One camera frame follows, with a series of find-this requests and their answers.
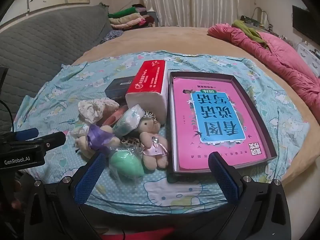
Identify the white drawer cabinet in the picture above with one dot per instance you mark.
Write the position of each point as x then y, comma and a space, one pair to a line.
310, 55

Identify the orange item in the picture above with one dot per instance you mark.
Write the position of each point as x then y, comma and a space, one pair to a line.
115, 117

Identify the tan round bed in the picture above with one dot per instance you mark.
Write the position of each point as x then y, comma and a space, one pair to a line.
175, 40

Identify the cluttered dresser with mirror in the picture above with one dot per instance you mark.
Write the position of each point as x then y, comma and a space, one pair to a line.
250, 20

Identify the teal cartoon cat printed blanket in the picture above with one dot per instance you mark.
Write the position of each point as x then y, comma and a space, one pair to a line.
212, 62

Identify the black wall television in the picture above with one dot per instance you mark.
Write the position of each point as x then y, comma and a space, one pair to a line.
305, 22

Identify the grey quilted sofa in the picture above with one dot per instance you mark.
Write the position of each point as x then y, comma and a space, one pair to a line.
50, 45

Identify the white floral cloth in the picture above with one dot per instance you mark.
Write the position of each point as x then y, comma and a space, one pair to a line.
92, 110

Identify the white curtain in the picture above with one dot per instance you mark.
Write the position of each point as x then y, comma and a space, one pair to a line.
187, 2

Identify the small printed tissue packet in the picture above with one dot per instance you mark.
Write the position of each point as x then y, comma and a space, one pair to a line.
78, 131

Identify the red and white tissue pack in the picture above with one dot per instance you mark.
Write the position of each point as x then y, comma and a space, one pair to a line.
147, 80

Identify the teal and white wipes packet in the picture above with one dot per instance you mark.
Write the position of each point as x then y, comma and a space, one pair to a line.
127, 122

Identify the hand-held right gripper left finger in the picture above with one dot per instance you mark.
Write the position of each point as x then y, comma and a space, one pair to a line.
90, 180

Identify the dark floral cloth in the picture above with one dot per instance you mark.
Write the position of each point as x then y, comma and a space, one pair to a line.
111, 36

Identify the beige teddy bear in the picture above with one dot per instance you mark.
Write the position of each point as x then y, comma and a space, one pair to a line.
152, 142

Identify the green cloth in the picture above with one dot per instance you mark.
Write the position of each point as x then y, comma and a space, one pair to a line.
247, 30

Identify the small black box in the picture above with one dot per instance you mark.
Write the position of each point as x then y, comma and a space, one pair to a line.
117, 87

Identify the pink book with blue label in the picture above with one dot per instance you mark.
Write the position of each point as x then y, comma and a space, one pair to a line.
215, 120

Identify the dark shallow cardboard box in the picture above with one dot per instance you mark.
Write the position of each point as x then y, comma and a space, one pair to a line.
253, 120

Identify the green sponge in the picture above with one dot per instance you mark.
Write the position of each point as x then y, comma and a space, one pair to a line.
125, 165

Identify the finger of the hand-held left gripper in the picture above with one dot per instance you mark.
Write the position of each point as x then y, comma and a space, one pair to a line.
53, 140
26, 133

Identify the pink quilt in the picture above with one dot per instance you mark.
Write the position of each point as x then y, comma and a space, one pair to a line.
282, 60

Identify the leopard print bow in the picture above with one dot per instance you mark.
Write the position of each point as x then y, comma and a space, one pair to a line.
130, 141

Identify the red cloth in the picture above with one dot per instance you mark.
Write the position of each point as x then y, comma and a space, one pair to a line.
140, 233

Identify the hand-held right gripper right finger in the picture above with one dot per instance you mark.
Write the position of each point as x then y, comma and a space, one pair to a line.
222, 177

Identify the cream plush with purple ribbon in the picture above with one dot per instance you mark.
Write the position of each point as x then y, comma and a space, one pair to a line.
97, 136

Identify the stack of folded clothes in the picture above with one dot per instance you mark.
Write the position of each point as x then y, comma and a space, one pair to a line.
125, 17

